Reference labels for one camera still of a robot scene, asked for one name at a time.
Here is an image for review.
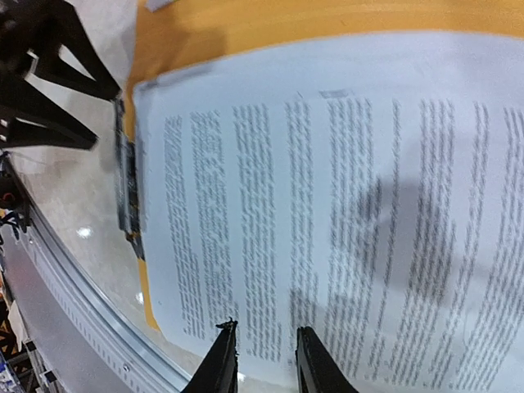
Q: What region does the stack of printed papers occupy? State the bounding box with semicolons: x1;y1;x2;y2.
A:
133;32;523;392

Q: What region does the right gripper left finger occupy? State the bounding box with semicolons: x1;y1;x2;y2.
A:
182;319;238;393

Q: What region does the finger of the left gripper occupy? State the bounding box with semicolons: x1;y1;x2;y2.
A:
1;79;97;150
29;1;121;101

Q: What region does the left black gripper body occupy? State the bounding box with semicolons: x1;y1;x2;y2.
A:
1;1;45;123

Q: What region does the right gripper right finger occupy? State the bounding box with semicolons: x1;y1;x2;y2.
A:
296;326;358;393

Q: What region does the aluminium front rail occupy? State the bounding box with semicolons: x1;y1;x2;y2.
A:
2;152;190;392

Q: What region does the chrome side folder clip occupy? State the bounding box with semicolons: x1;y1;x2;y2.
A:
113;97;144;259

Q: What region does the orange file folder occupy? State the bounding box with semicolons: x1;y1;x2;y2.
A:
124;1;523;330

